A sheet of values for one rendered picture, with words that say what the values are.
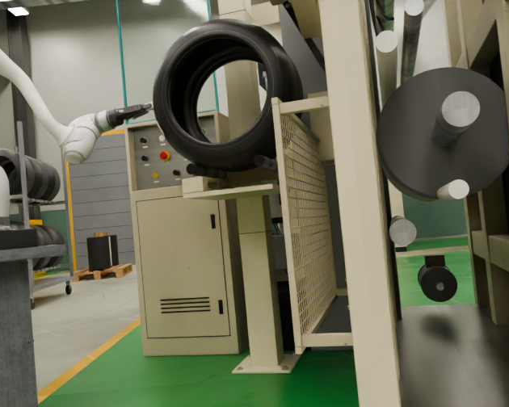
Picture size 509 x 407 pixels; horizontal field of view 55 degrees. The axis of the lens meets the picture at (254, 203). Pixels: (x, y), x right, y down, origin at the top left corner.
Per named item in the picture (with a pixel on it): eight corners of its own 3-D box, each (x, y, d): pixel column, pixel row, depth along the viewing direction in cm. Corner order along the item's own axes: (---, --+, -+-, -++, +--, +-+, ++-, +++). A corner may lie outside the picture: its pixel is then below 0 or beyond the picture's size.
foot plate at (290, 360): (249, 356, 247) (248, 352, 247) (301, 355, 239) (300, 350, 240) (232, 373, 221) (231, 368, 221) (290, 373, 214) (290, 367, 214)
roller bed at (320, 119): (320, 165, 231) (314, 103, 233) (352, 161, 227) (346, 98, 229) (313, 161, 212) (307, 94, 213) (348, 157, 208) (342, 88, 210)
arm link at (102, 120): (104, 115, 224) (115, 111, 222) (108, 133, 223) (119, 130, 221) (93, 111, 215) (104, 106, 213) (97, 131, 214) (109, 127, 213)
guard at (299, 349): (334, 297, 219) (318, 142, 222) (338, 297, 218) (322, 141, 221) (295, 354, 132) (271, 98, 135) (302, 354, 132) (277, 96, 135)
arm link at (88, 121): (110, 125, 226) (103, 142, 216) (82, 135, 230) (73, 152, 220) (97, 106, 219) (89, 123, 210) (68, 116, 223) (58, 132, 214)
